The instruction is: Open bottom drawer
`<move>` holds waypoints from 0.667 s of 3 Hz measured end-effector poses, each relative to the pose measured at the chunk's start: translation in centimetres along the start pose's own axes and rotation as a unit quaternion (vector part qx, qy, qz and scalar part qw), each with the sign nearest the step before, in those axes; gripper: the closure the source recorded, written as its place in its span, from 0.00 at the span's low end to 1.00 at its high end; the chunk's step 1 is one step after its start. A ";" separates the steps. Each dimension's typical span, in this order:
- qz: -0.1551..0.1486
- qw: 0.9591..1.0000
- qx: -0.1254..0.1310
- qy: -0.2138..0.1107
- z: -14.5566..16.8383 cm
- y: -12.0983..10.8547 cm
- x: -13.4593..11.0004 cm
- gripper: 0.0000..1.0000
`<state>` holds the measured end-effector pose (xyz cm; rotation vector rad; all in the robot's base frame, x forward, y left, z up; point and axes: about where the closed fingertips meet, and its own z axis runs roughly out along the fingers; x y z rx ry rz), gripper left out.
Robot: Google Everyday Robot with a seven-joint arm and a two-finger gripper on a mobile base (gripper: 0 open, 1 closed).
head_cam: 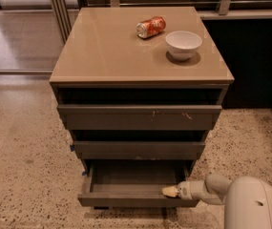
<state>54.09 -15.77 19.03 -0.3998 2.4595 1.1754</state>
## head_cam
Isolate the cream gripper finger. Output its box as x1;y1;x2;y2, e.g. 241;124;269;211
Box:
162;186;178;198

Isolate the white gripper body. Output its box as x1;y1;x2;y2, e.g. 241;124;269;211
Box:
178;181;193;200

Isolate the grey bottom drawer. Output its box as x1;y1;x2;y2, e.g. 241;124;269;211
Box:
78;159;199;208

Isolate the grey drawer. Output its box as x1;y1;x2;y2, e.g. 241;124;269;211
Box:
73;141;205;160
78;159;199;208
57;105;222;131

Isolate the grey three-drawer cabinet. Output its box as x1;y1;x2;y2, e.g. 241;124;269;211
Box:
49;6;235;189

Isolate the grey middle drawer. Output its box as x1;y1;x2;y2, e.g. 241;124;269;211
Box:
73;141;205;160

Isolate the grey top drawer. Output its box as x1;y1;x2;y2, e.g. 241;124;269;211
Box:
57;105;222;131

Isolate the white ceramic bowl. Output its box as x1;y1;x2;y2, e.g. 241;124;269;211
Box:
165;31;202;61

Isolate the crushed orange soda can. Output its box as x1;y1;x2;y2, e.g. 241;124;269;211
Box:
136;16;166;39

